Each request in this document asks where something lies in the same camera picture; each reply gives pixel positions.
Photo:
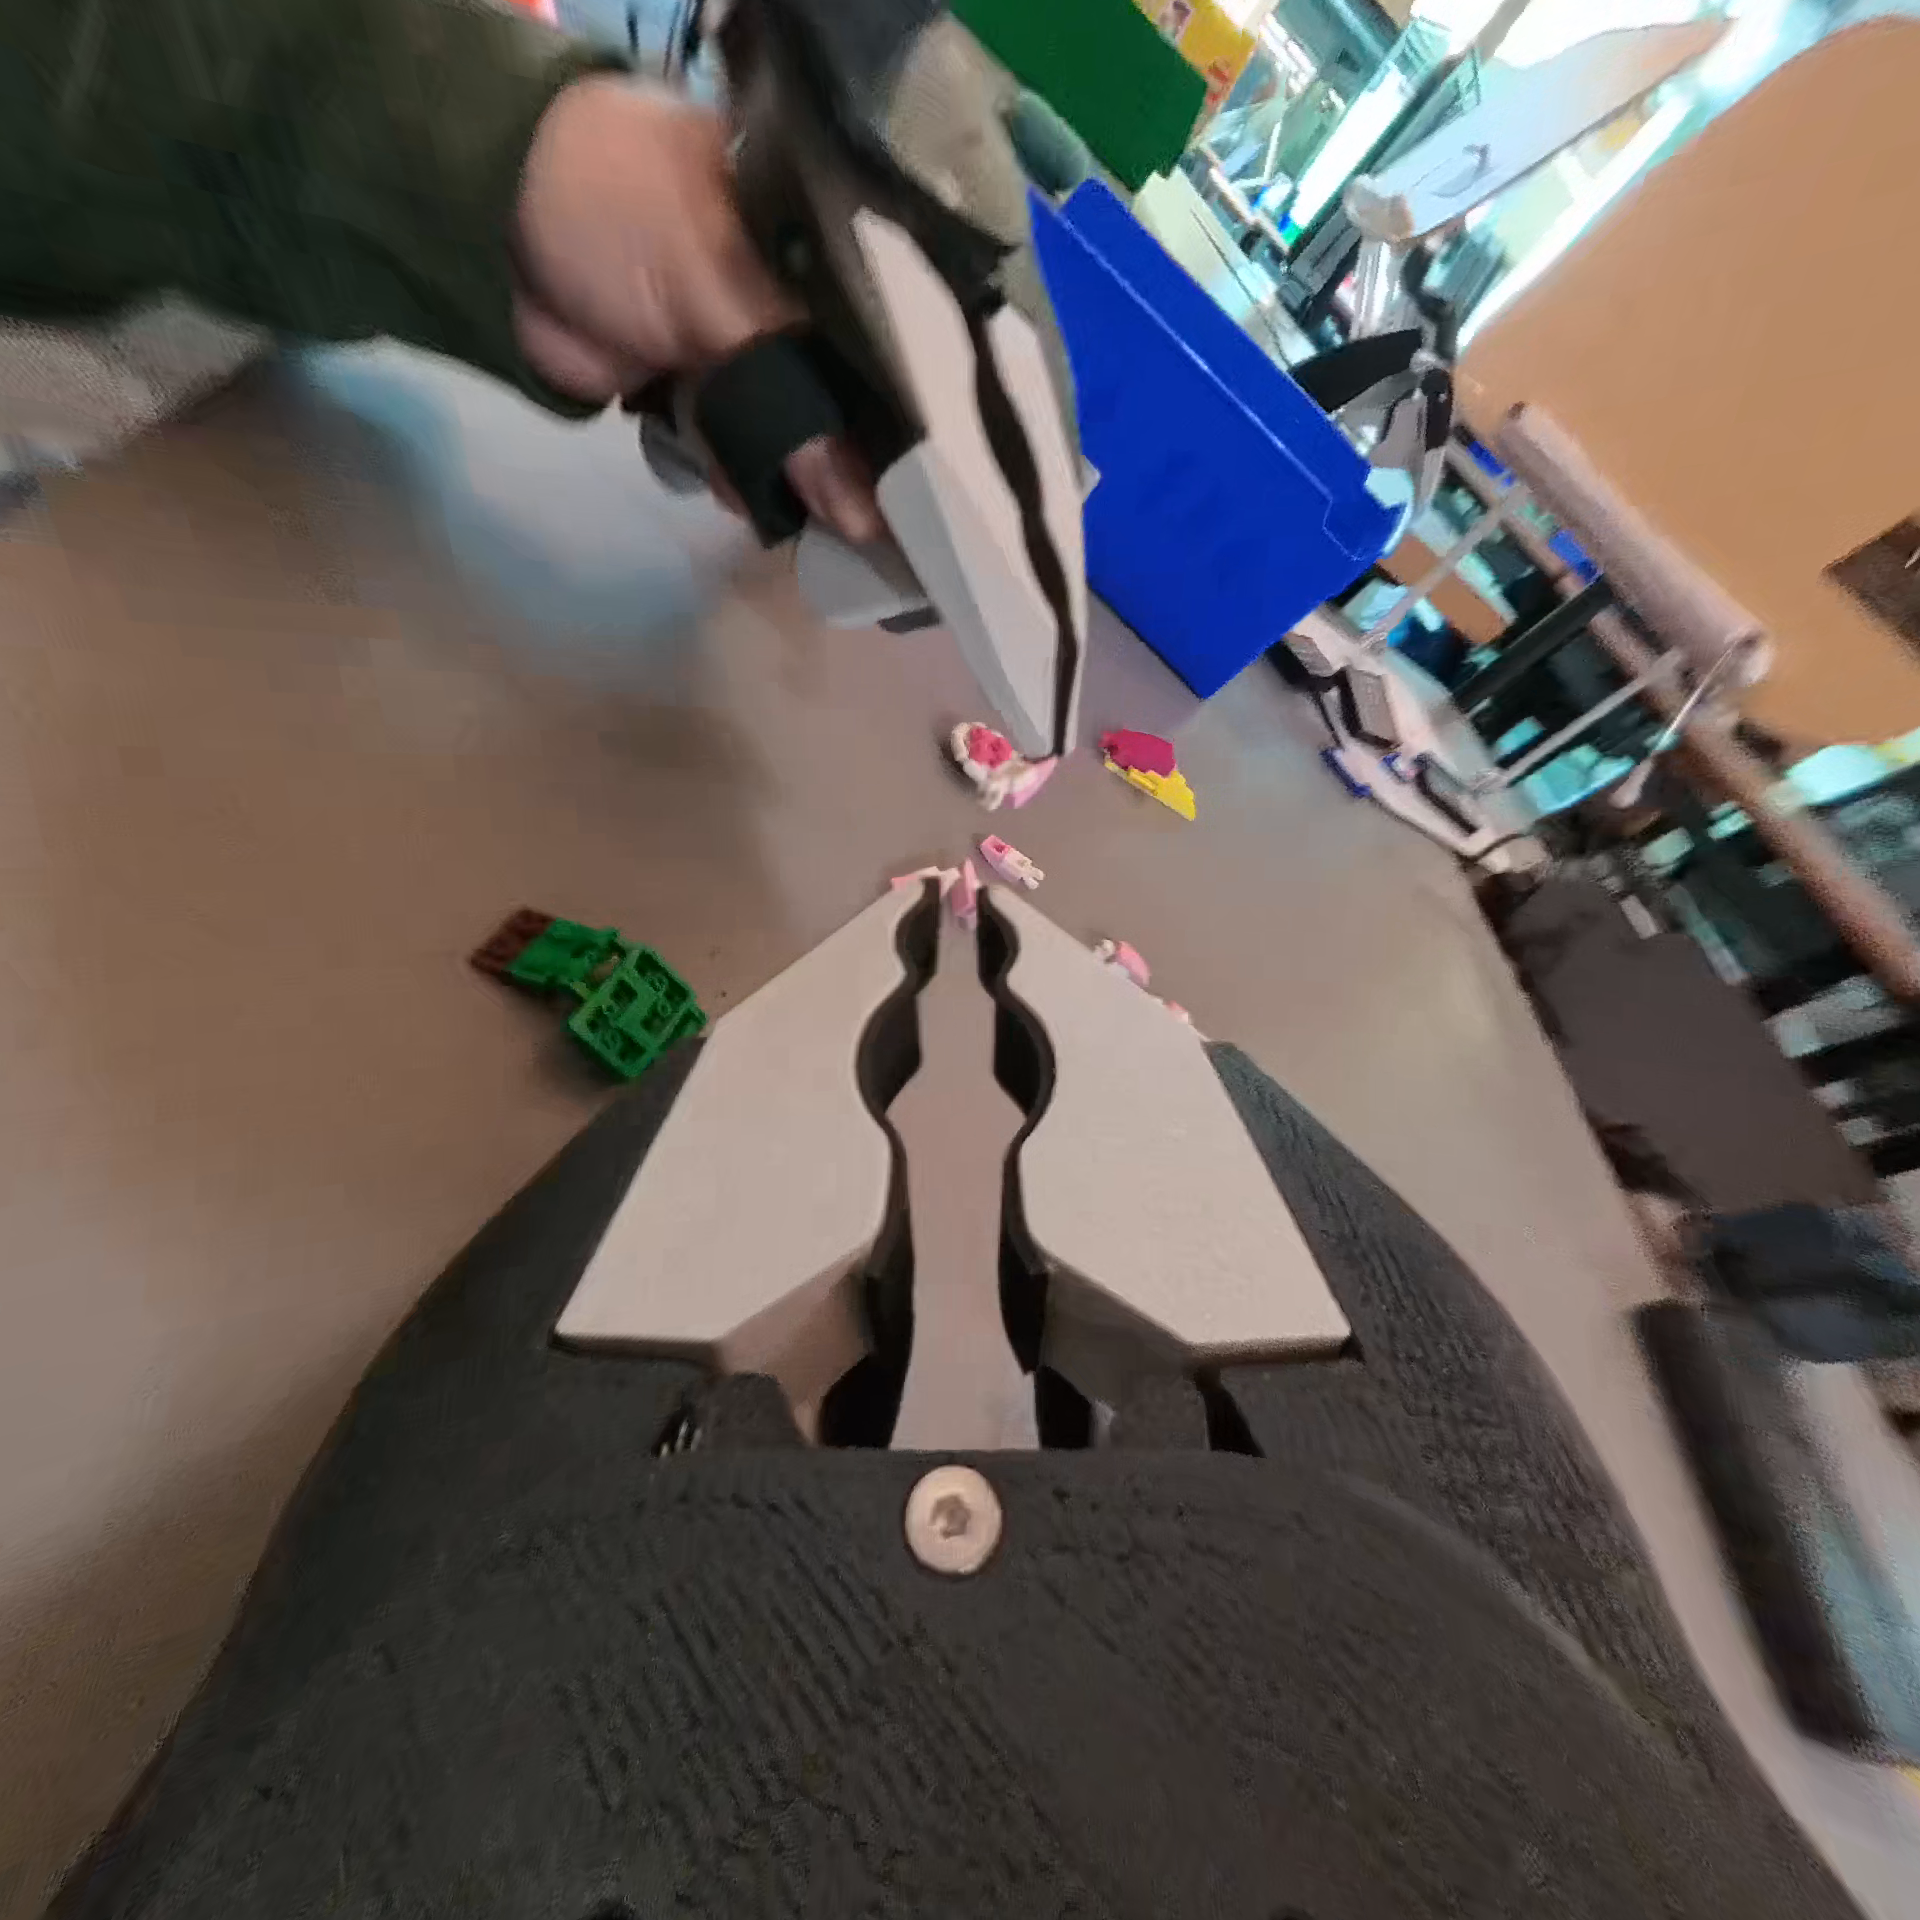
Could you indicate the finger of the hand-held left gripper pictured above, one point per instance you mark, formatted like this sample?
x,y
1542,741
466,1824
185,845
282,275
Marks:
x,y
960,510
1058,451

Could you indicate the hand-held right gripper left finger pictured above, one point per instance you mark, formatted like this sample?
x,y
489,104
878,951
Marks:
x,y
721,1184

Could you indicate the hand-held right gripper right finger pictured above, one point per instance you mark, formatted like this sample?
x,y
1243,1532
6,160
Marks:
x,y
1177,1184

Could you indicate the pink and white lego assembly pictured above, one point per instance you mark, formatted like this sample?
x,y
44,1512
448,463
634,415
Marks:
x,y
996,758

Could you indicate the person's left forearm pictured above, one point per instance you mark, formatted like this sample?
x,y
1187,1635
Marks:
x,y
271,150

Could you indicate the green lego plate assembly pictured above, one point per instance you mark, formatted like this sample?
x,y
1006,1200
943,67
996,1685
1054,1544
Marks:
x,y
639,1020

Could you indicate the yellow and magenta lego assembly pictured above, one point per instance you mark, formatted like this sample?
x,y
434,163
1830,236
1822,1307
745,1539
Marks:
x,y
1153,781

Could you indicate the yellow lego box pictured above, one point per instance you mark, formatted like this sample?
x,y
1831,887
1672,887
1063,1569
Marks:
x,y
1208,45

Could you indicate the person's left hand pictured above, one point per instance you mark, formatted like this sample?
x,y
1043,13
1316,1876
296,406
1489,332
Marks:
x,y
644,255

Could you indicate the blue plastic bin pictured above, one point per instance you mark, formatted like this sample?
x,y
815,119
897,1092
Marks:
x,y
1200,451

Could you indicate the grey rounded object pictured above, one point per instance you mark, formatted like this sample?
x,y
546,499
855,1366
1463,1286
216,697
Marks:
x,y
1050,143

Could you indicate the green plastic bin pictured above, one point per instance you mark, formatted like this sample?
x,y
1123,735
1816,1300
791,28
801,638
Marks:
x,y
1080,76

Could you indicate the black flat panel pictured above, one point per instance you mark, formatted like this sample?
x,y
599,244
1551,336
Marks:
x,y
1651,1051

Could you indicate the white tilted panel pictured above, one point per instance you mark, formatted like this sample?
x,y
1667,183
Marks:
x,y
1529,105

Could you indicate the round wooden table top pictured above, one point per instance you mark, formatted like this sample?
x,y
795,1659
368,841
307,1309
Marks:
x,y
1723,375

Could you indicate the black camera device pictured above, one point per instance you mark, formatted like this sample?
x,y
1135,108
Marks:
x,y
1799,1276

